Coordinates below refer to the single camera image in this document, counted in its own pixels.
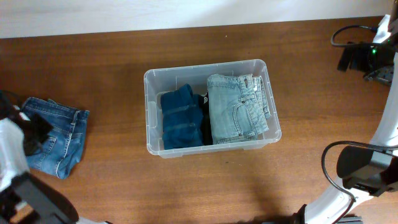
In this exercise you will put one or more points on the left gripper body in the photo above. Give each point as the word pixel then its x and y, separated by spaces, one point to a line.
pixel 34 134

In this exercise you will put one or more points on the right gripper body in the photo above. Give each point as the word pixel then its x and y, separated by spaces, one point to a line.
pixel 367 59

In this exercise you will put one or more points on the dark blue jeans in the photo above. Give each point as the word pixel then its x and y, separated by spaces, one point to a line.
pixel 64 147

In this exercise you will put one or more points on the light blue jeans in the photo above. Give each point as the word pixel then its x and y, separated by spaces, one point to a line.
pixel 238 108

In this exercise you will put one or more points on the teal garment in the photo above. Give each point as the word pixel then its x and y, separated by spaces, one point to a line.
pixel 182 118

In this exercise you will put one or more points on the black garment with logo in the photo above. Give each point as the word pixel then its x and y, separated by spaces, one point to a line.
pixel 206 122

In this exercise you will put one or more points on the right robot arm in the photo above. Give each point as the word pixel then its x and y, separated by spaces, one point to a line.
pixel 358 171

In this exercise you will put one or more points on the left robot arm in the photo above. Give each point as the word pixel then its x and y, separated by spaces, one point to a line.
pixel 19 187

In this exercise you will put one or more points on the clear plastic storage bin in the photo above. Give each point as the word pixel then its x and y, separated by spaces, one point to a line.
pixel 162 80

